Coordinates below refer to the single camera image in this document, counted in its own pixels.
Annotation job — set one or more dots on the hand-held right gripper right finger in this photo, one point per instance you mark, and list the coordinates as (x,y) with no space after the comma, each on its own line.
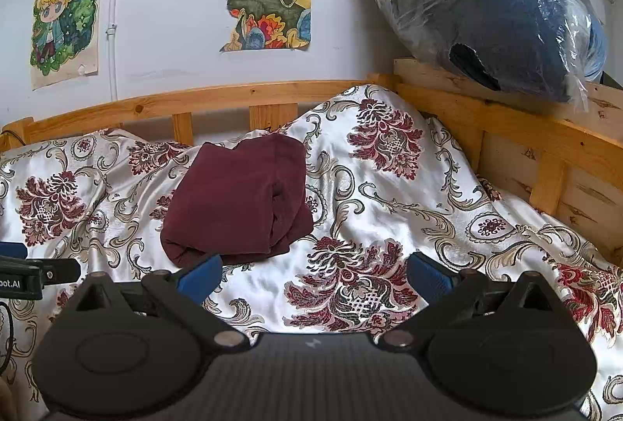
(428,277)

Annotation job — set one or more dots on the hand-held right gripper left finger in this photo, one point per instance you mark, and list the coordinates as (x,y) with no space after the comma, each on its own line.
(199,277)

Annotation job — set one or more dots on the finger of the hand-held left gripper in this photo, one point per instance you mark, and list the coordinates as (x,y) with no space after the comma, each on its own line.
(61,270)
(12,250)

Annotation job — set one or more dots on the maroon shirt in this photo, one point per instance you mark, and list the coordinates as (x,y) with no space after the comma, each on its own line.
(233,197)

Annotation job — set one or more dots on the clear plastic bag of clothes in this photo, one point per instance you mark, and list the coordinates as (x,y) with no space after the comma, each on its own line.
(511,12)

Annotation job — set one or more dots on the white floral satin blanket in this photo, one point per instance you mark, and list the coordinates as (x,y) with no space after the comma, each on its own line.
(389,207)

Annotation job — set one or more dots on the wooden bed frame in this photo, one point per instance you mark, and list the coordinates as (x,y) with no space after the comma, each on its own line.
(516,119)

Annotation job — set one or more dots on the white wall pipe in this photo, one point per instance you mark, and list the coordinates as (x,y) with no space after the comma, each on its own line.
(113,61)

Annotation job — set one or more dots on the cartoon girl wall poster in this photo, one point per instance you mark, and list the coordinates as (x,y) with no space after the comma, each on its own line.
(58,12)

